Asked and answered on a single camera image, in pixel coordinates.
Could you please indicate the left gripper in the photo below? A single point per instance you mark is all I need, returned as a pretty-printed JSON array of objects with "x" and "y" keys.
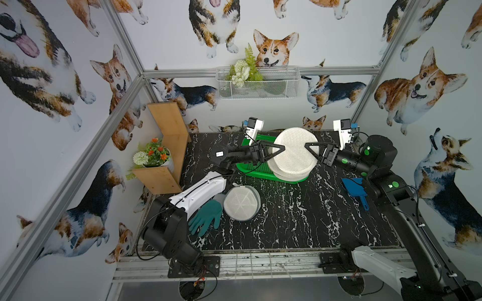
[{"x": 255, "y": 152}]

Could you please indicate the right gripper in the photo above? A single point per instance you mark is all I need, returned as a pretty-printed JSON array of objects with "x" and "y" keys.
[{"x": 329, "y": 153}]

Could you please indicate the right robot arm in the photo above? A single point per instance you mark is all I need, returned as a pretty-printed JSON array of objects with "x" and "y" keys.
[{"x": 435, "y": 276}]

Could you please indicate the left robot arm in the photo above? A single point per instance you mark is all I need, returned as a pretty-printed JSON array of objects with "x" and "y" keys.
[{"x": 167, "y": 230}]

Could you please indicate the green plastic basket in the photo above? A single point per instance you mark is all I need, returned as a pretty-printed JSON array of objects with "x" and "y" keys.
[{"x": 263, "y": 171}]

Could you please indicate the blue dustpan scoop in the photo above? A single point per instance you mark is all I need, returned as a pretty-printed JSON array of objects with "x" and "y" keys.
[{"x": 355, "y": 189}]

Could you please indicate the white artificial flowers with fern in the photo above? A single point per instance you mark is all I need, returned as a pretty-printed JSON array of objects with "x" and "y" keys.
[{"x": 245, "y": 71}]

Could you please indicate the green work glove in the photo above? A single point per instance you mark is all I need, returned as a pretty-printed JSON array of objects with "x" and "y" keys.
[{"x": 210, "y": 213}]

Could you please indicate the wooden shelf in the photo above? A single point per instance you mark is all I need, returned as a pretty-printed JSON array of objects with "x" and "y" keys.
[{"x": 175, "y": 137}]

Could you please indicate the potted orange flowers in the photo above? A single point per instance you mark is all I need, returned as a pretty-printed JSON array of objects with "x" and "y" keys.
[{"x": 152, "y": 155}]

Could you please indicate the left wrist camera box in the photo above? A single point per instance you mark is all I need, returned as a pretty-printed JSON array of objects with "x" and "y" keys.
[{"x": 252, "y": 126}]

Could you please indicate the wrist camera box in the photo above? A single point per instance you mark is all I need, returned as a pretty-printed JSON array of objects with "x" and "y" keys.
[
  {"x": 345, "y": 130},
  {"x": 252, "y": 126}
]

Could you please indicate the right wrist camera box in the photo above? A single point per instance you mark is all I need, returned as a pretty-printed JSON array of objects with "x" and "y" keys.
[{"x": 345, "y": 130}]

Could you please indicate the white wire wall basket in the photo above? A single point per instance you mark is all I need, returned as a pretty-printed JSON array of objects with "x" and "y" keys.
[{"x": 276, "y": 83}]

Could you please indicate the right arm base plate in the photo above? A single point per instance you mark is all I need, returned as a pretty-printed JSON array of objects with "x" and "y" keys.
[{"x": 338, "y": 262}]

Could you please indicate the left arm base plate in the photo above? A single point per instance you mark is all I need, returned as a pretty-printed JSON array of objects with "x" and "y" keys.
[{"x": 203, "y": 267}]

